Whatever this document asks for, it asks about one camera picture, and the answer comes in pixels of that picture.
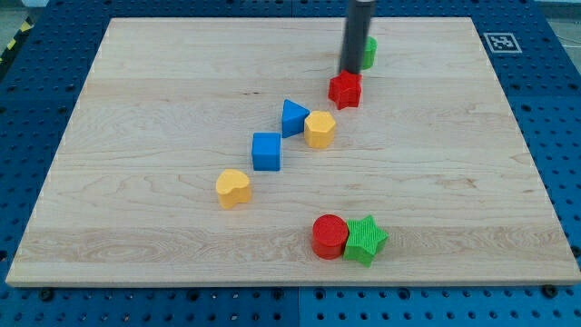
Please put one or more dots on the red star block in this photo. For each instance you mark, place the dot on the red star block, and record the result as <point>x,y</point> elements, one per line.
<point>345,90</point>

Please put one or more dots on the light wooden board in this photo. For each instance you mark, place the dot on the light wooden board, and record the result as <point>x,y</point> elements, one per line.
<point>433,152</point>

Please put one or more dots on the green star block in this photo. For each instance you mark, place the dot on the green star block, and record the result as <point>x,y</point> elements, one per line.
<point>365,240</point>

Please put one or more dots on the blue cube block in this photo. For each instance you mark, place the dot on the blue cube block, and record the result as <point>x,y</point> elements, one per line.
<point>266,151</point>

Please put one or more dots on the yellow hexagon block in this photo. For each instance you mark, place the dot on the yellow hexagon block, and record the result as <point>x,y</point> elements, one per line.
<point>319,129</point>

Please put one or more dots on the blue triangle block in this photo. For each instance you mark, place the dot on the blue triangle block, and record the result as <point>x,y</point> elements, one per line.
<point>292,119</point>

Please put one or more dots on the yellow heart block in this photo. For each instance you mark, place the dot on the yellow heart block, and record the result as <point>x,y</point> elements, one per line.
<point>233,187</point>

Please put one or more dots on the red cylinder block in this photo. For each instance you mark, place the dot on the red cylinder block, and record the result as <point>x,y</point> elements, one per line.
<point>329,236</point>

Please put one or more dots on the green cylinder block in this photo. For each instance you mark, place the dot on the green cylinder block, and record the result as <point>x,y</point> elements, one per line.
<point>369,53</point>

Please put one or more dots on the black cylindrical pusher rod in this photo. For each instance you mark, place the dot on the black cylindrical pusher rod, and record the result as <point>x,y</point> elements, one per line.
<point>355,34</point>

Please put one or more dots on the white fiducial marker tag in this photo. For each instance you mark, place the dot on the white fiducial marker tag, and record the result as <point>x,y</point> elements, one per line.
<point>502,43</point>

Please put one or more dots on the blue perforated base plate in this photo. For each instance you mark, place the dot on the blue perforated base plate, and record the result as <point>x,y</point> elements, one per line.
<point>42,77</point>

